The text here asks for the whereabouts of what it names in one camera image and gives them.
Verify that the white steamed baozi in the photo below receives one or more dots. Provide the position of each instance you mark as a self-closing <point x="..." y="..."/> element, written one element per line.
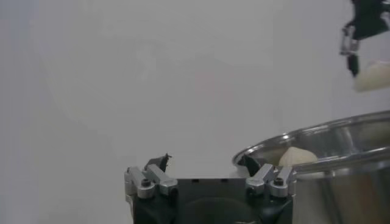
<point x="297" y="157"/>
<point x="374" y="77"/>

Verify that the steel steamer basket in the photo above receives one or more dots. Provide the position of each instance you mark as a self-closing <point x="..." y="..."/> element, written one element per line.
<point x="350" y="188"/>

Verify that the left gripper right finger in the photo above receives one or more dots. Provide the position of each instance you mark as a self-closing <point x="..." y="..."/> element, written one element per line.
<point x="262" y="178"/>

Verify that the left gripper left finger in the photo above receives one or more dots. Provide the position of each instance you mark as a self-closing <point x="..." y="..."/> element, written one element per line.
<point x="161" y="181"/>

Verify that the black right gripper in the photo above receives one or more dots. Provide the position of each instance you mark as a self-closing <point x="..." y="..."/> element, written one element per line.
<point x="370" y="15"/>

